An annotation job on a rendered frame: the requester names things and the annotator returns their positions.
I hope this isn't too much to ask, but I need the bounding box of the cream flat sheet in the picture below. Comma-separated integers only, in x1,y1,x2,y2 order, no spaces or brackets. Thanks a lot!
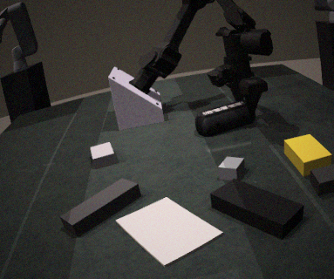
116,197,223,267

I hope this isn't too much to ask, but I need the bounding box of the yellow rectangular block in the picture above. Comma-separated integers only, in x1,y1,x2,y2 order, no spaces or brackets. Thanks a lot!
284,134,331,176

